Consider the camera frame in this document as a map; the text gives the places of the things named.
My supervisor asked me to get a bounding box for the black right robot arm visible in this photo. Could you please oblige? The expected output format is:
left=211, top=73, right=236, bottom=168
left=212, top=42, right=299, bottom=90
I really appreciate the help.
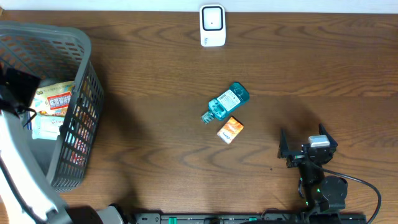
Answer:
left=277, top=124, right=348, bottom=213

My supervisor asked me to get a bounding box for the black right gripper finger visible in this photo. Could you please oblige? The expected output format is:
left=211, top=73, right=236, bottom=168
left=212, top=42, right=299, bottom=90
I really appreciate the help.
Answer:
left=318, top=123, right=338, bottom=148
left=277, top=129, right=290, bottom=159

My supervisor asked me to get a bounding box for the small orange box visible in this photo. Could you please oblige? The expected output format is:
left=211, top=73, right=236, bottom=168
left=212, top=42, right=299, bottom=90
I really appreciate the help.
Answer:
left=217, top=116, right=244, bottom=144

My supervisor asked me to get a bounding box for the green wet wipes pack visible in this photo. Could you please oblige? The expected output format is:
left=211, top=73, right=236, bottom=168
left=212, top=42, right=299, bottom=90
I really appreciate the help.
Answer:
left=32, top=115, right=65, bottom=141

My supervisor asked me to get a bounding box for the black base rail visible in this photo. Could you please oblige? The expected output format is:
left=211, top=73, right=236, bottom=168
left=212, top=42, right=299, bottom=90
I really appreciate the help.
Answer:
left=130, top=210, right=367, bottom=224

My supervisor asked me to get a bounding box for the teal mouthwash bottle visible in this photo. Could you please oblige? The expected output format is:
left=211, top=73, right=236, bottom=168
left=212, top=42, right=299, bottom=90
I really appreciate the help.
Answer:
left=201, top=82, right=250, bottom=124

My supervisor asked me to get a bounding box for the grey plastic shopping basket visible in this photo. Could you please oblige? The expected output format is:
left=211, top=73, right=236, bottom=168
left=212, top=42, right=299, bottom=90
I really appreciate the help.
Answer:
left=1, top=21, right=104, bottom=192

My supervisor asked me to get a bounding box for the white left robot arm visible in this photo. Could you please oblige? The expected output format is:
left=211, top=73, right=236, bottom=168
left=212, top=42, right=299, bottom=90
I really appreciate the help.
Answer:
left=1, top=68, right=127, bottom=223

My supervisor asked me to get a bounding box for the red label cleaning sheet pack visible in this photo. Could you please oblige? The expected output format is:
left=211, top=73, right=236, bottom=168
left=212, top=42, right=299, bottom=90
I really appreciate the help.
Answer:
left=30, top=81, right=75, bottom=117

